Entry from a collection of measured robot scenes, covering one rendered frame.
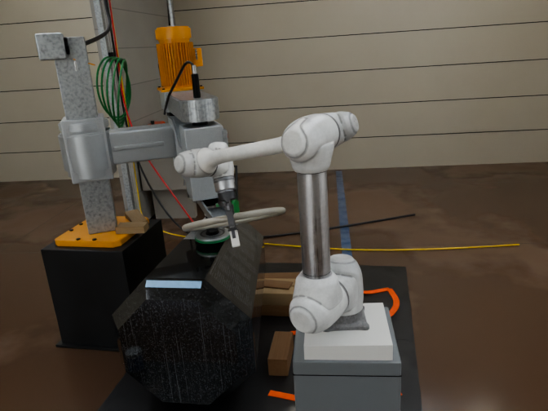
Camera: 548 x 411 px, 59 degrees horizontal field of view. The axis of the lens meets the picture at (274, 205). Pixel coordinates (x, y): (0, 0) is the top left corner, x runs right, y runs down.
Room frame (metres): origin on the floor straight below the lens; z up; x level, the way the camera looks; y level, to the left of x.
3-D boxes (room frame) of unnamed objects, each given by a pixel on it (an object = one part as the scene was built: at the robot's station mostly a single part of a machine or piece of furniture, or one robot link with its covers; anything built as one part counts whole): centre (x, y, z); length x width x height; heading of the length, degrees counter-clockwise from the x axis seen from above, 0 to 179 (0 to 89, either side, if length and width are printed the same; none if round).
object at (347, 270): (1.70, -0.24, 1.02); 0.18 x 0.16 x 0.22; 145
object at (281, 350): (2.61, 0.02, 0.07); 0.30 x 0.12 x 0.12; 170
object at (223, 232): (2.76, 0.39, 0.85); 0.21 x 0.21 x 0.01
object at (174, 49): (3.39, 0.57, 1.88); 0.31 x 0.28 x 0.40; 107
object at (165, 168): (6.08, 1.14, 0.43); 1.30 x 0.62 x 0.86; 173
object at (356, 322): (1.72, -0.25, 0.88); 0.22 x 0.18 x 0.06; 176
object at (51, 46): (3.06, 1.25, 2.00); 0.20 x 0.18 x 0.15; 77
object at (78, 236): (3.21, 1.21, 0.76); 0.49 x 0.49 x 0.05; 77
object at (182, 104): (3.09, 0.49, 1.60); 0.96 x 0.25 x 0.17; 17
